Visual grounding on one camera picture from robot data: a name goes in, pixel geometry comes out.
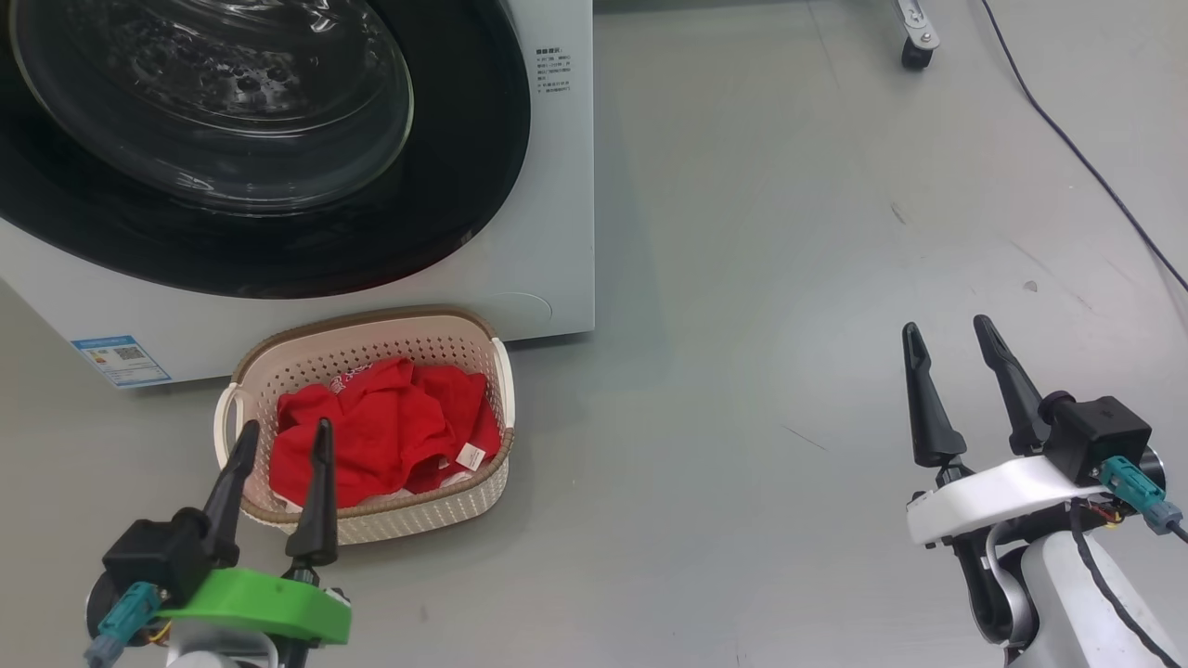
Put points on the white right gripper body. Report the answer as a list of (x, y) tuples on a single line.
[(993, 496)]

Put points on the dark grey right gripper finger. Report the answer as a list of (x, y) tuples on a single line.
[(1021, 399), (933, 417)]

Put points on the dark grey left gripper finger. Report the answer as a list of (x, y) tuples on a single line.
[(316, 520), (232, 501)]

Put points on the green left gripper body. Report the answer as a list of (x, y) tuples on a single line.
[(260, 603)]

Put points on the red garment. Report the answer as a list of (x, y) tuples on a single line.
[(380, 436)]

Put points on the black round glass washer door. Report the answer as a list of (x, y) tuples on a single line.
[(464, 186)]

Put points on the cream perforated laundry basket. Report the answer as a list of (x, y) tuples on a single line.
[(418, 515)]

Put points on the white front-load washing machine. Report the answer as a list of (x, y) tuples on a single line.
[(538, 260)]

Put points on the blue energy label sticker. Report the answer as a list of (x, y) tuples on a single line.
[(121, 360)]

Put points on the metal cart leg with caster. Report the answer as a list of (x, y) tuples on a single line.
[(919, 37)]

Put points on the printed text label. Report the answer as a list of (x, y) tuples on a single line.
[(552, 70)]

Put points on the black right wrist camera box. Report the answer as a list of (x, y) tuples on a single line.
[(1104, 431)]

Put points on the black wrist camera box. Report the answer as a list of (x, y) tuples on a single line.
[(1104, 431), (158, 557)]

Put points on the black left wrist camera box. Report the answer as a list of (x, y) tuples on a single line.
[(158, 557)]

